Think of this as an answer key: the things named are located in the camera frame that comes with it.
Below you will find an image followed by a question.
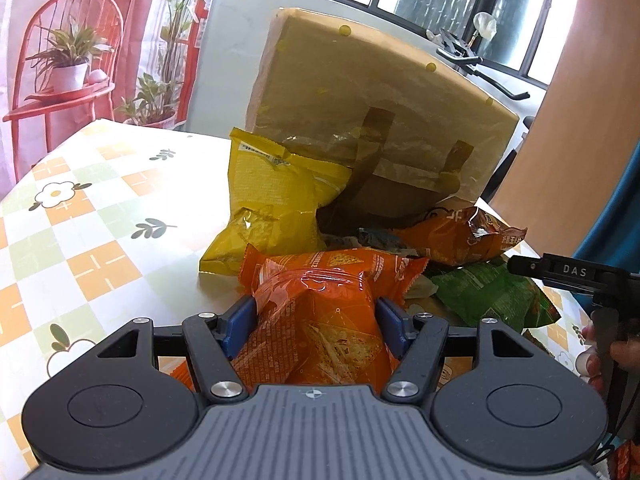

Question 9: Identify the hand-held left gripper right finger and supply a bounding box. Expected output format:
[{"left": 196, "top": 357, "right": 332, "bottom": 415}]
[{"left": 376, "top": 297, "right": 538, "bottom": 403}]

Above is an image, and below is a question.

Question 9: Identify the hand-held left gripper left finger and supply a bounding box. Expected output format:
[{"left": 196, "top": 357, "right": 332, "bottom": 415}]
[{"left": 97, "top": 296, "right": 258, "bottom": 404}]

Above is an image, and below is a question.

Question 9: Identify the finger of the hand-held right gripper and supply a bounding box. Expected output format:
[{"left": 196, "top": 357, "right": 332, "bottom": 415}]
[{"left": 507, "top": 254, "right": 626, "bottom": 293}]

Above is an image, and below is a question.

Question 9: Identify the orange corn chip bag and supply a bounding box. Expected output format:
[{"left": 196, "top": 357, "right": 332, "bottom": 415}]
[{"left": 170, "top": 242, "right": 428, "bottom": 393}]

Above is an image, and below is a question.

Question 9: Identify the orange crinkled snack bag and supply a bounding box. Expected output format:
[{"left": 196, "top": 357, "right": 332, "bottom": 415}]
[{"left": 392, "top": 207, "right": 528, "bottom": 266}]

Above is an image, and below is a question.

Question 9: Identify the yellow snack bag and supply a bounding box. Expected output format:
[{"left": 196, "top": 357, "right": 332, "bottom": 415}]
[{"left": 200, "top": 128, "right": 353, "bottom": 276}]

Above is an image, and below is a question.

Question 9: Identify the cardboard box with plastic liner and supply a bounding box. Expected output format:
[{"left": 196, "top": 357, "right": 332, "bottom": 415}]
[{"left": 245, "top": 7, "right": 521, "bottom": 231}]

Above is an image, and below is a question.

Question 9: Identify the person's right hand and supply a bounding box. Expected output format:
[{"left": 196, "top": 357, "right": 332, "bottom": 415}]
[{"left": 575, "top": 324, "right": 640, "bottom": 393}]

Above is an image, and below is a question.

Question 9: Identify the person's blue clothing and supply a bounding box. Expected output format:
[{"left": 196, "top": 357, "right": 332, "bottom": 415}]
[{"left": 570, "top": 140, "right": 640, "bottom": 281}]

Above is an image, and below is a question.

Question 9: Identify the green snack bag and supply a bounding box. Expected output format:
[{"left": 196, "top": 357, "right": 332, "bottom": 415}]
[{"left": 430, "top": 260, "right": 561, "bottom": 331}]

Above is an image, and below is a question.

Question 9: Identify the dark blue snack wrapper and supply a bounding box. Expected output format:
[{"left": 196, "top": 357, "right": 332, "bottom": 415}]
[{"left": 357, "top": 227, "right": 401, "bottom": 248}]

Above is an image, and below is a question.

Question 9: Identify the small orange snack packet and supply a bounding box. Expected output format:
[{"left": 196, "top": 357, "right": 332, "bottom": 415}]
[{"left": 612, "top": 442, "right": 640, "bottom": 480}]

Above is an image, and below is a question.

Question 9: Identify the black exercise bike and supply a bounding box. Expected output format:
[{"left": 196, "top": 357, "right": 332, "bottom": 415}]
[{"left": 425, "top": 10, "right": 533, "bottom": 198}]

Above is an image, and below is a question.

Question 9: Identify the printed wall cloth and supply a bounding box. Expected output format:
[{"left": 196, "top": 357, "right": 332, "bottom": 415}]
[{"left": 0, "top": 0, "right": 223, "bottom": 196}]

